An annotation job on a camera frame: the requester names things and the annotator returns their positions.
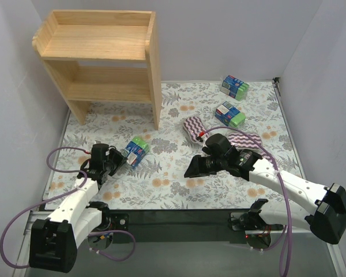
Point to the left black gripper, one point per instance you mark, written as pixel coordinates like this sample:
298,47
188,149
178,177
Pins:
112,163

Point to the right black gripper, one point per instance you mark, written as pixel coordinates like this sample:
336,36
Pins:
203,165

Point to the blue green sponge pack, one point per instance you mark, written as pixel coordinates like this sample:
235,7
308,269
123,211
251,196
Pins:
229,115
135,151
234,87

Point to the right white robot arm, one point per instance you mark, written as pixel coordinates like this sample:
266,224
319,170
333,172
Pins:
315,207

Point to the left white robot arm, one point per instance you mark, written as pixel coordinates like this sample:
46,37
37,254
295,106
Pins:
55,239

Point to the wooden two-tier shelf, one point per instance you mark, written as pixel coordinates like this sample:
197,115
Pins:
102,56

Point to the floral patterned table mat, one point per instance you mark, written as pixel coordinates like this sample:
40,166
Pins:
158,182

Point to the pink wavy sponge left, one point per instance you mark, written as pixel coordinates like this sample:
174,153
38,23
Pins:
193,126

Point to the pink wavy sponge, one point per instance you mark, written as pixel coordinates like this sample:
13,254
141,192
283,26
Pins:
241,141
268,157
193,126

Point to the pink wavy sponge middle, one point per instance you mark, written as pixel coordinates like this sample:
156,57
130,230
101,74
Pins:
241,141

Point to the pink wavy sponge right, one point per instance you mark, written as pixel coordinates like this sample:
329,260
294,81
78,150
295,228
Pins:
268,157

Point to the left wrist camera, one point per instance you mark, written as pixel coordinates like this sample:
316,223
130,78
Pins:
98,142

